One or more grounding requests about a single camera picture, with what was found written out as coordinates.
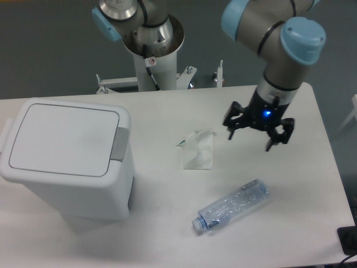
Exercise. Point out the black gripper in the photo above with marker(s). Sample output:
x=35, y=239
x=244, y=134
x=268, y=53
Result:
x=261, y=114

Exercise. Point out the white plastic trash can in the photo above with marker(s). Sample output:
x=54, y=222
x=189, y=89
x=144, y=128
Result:
x=75, y=156

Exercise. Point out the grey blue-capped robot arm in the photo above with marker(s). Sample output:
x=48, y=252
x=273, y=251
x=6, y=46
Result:
x=275, y=30

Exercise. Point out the clear plastic water bottle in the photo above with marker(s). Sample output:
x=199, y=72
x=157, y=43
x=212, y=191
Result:
x=221, y=211

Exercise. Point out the white furniture leg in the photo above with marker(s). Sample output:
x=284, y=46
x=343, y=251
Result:
x=349, y=119

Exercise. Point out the black device at edge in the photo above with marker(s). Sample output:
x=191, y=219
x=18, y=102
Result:
x=347, y=237

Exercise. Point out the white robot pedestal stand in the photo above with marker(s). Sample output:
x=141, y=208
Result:
x=154, y=51

